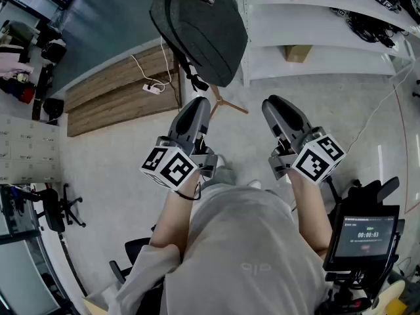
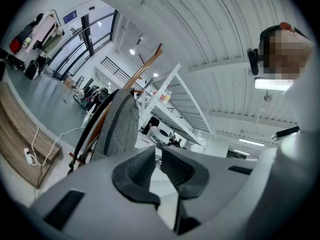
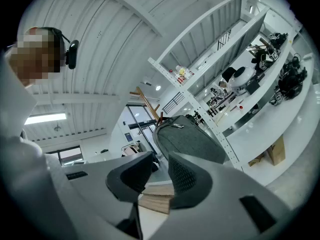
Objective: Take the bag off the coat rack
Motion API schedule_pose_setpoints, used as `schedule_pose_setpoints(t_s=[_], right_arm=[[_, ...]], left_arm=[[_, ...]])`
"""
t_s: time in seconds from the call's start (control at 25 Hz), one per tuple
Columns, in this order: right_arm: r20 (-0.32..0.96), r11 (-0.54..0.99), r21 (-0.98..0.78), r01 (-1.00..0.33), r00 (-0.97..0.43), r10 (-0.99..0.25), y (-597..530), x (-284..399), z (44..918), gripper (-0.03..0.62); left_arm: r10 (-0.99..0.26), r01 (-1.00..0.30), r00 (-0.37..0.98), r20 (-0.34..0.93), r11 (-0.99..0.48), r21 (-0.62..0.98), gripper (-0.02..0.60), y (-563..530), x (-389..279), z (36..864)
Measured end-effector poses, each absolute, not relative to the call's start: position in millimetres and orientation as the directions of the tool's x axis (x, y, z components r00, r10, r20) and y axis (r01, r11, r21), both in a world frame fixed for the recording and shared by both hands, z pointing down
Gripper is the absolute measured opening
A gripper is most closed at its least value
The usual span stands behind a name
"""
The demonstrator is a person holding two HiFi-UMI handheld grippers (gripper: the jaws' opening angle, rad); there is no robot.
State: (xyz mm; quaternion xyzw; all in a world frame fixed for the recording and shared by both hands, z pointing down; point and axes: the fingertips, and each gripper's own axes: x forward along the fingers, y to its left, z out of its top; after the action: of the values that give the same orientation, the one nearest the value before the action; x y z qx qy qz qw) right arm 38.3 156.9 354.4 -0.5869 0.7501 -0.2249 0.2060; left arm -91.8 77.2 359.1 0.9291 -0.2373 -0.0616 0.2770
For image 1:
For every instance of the black monitor mount rig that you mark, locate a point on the black monitor mount rig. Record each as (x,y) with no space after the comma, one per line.
(354,290)

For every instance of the person's white shoe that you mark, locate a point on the person's white shoe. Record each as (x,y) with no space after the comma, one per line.
(222,161)
(254,184)

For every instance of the black wrist band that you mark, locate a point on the black wrist band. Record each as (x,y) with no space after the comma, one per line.
(188,198)

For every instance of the person's right forearm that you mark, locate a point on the person's right forearm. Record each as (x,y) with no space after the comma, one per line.
(308,208)

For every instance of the light wooden desk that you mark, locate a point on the light wooden desk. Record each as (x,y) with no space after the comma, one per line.
(95,307)

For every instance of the person's right white shoe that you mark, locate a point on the person's right white shoe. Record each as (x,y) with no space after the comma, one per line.
(254,184)

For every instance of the wooden plank pallet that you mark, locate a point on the wooden plank pallet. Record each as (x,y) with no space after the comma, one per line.
(115,107)

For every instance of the dark grey backpack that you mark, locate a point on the dark grey backpack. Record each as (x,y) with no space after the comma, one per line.
(210,34)

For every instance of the person's grey shirt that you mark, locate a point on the person's grey shirt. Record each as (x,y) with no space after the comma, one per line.
(236,248)

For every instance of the black round bag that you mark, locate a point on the black round bag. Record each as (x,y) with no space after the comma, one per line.
(53,107)

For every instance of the black swivel office chair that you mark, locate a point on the black swivel office chair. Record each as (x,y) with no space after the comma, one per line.
(54,218)

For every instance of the black framed monitor screen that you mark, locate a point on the black framed monitor screen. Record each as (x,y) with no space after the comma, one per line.
(364,238)

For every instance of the person's left white shoe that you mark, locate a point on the person's left white shoe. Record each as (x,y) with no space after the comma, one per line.
(222,161)

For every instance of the white locker cabinet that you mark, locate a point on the white locker cabinet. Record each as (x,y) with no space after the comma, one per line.
(29,149)

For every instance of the small cardboard box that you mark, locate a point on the small cardboard box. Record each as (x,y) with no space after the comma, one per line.
(297,54)

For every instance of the pile of clothes and bags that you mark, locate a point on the pile of clothes and bags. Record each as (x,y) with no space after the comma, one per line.
(13,64)

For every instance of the white power strip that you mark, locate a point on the white power strip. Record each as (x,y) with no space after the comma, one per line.
(151,89)

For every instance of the person's left forearm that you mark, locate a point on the person's left forearm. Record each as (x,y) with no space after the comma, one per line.
(174,218)

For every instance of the brown wooden coat rack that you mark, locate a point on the brown wooden coat rack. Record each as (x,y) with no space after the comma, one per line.
(229,105)

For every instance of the white metal shelving unit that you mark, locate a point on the white metal shelving unit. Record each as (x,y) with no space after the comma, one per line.
(279,18)

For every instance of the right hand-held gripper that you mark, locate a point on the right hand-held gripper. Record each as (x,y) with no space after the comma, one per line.
(311,164)

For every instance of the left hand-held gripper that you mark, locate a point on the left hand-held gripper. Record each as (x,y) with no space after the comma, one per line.
(170,167)

